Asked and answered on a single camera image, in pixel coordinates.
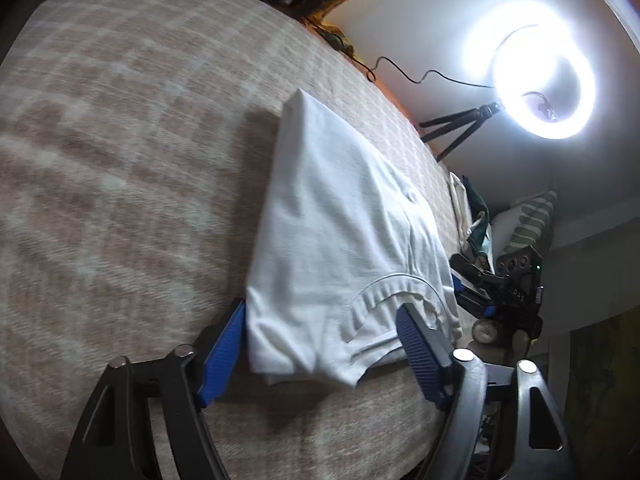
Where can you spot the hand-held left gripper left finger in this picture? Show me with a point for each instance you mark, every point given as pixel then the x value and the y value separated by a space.
pixel 225 355

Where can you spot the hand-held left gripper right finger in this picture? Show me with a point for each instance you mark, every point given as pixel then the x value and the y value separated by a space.
pixel 417 350

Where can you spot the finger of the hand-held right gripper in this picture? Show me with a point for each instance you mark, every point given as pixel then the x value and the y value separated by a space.
pixel 472 302
pixel 472 267

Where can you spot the white t-shirt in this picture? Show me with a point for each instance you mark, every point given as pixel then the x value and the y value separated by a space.
pixel 340 220

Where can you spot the folded green and white clothes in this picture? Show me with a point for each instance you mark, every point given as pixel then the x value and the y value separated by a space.
pixel 475 205

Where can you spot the beige plush toy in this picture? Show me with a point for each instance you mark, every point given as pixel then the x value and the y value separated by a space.
pixel 485 331

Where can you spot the green leaf patterned pillow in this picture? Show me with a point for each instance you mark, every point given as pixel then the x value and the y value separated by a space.
pixel 530 215

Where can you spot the small black tripod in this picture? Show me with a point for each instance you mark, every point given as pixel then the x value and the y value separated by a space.
pixel 465 130

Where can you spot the black gooseneck phone holder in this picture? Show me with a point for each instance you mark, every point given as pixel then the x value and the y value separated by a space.
pixel 542 106

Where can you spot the beige checked blanket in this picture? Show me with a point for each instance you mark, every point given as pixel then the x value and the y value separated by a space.
pixel 125 160

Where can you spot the small green yellow cloth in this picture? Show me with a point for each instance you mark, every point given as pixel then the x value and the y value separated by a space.
pixel 337 37

